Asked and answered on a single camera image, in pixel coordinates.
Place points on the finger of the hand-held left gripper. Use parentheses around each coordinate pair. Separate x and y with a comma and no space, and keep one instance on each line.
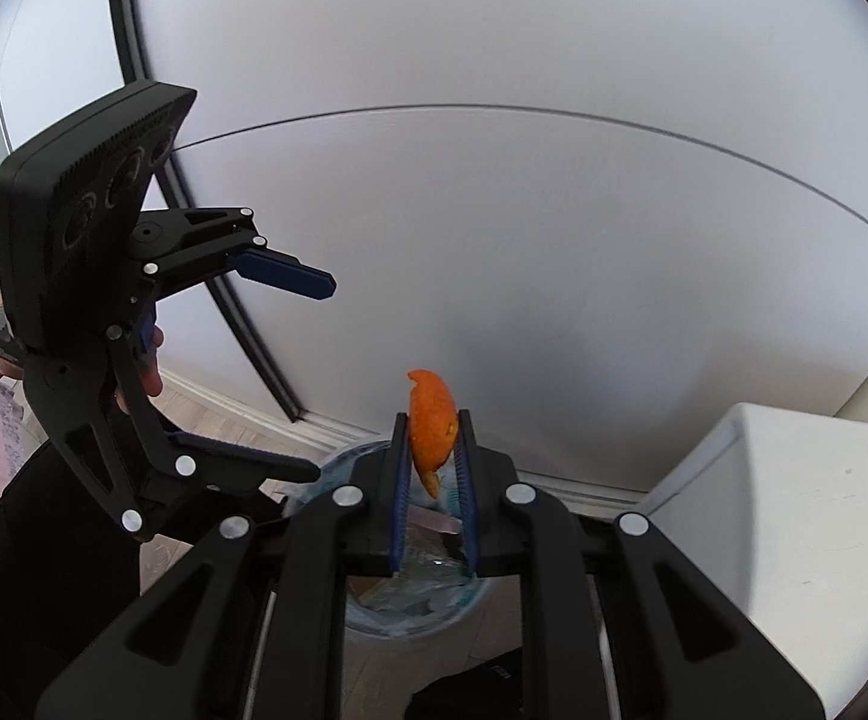
(291,277)
(254,461)

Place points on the orange peel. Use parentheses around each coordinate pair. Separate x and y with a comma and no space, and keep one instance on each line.
(430,420)

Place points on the trash can with blue bag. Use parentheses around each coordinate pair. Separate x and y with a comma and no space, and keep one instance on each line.
(434,592)

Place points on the black pants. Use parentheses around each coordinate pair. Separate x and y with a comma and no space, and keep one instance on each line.
(29,615)

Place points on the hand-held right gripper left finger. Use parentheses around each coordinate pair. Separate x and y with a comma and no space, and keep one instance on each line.
(400,495)

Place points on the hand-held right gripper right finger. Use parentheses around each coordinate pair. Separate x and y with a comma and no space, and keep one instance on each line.
(466,495)

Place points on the white nightstand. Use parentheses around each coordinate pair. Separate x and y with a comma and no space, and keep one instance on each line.
(779,510)

